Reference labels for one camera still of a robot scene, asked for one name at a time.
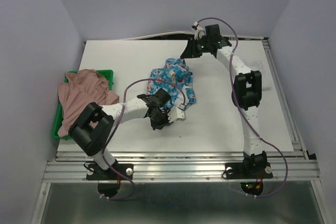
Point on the blue floral skirt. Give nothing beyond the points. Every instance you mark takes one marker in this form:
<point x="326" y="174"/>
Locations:
<point x="177" y="80"/>

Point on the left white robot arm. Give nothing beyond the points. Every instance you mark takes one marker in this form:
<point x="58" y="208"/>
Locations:
<point x="94" y="125"/>

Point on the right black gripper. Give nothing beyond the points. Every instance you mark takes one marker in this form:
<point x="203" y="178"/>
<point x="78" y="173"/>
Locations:
<point x="190" y="51"/>

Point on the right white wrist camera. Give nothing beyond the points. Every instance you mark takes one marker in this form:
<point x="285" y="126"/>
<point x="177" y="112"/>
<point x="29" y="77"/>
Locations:
<point x="199" y="31"/>

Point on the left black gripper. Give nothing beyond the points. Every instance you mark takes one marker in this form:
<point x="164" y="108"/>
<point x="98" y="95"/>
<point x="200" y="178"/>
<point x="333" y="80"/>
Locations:
<point x="159" y="126"/>

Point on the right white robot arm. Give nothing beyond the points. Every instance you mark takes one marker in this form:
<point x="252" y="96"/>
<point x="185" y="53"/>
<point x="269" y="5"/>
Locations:
<point x="246" y="86"/>

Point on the aluminium table frame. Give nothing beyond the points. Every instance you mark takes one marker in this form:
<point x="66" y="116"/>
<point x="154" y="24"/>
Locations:
<point x="178" y="170"/>

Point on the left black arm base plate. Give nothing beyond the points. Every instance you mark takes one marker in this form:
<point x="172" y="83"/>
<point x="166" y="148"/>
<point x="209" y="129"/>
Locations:
<point x="95" y="172"/>

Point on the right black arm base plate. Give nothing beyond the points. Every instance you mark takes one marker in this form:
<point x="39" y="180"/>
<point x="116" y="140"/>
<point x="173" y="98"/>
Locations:
<point x="237" y="170"/>

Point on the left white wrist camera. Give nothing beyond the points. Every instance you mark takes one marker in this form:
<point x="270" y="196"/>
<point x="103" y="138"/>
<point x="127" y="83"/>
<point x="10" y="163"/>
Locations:
<point x="176" y="114"/>

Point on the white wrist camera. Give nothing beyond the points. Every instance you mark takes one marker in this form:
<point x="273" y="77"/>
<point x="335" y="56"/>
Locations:
<point x="199" y="31"/>
<point x="176" y="114"/>

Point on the pink skirt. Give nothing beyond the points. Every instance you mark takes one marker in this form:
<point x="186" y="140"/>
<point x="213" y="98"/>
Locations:
<point x="84" y="95"/>

